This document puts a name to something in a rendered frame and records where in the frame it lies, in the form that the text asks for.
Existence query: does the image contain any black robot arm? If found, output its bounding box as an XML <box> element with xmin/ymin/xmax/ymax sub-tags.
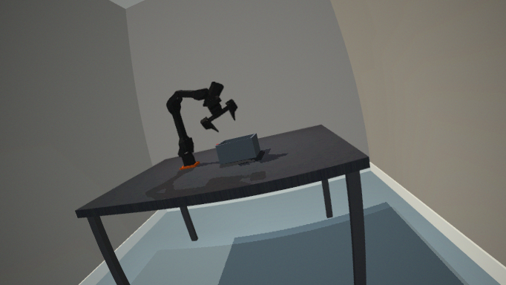
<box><xmin>166</xmin><ymin>82</ymin><xmax>223</xmax><ymax>167</ymax></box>

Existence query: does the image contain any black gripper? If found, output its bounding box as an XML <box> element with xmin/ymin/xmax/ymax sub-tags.
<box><xmin>200</xmin><ymin>99</ymin><xmax>237</xmax><ymax>132</ymax></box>

